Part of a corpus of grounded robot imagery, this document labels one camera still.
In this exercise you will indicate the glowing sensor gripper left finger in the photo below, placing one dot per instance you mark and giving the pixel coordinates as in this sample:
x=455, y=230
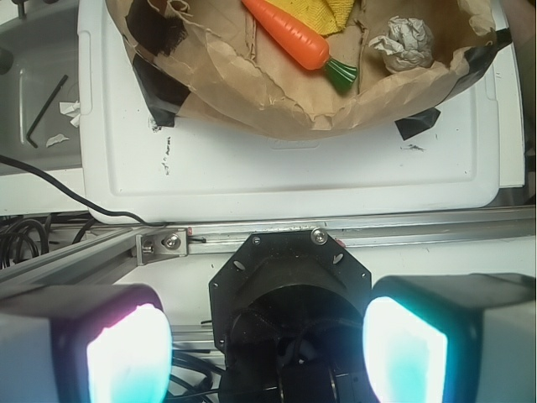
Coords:
x=84, y=343

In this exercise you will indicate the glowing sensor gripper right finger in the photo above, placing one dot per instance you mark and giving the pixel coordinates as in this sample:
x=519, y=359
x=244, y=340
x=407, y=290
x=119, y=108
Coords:
x=452, y=338

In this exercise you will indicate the orange plastic toy carrot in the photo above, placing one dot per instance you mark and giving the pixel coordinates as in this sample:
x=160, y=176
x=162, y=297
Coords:
x=308, y=48

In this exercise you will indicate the black octagonal mounting plate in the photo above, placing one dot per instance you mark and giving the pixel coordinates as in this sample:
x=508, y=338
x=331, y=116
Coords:
x=275, y=284

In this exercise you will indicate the black allen key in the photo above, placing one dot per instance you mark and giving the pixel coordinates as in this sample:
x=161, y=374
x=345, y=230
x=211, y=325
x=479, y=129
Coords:
x=51, y=97

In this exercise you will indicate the crumpled white paper ball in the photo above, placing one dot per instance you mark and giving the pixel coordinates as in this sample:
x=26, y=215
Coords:
x=407, y=44

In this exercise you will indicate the yellow cloth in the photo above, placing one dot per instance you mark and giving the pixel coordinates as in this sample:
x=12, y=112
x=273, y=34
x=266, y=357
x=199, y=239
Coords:
x=325, y=17

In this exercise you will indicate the aluminium extrusion rail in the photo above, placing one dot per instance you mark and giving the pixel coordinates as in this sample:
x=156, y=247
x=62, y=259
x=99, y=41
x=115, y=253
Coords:
x=111, y=255

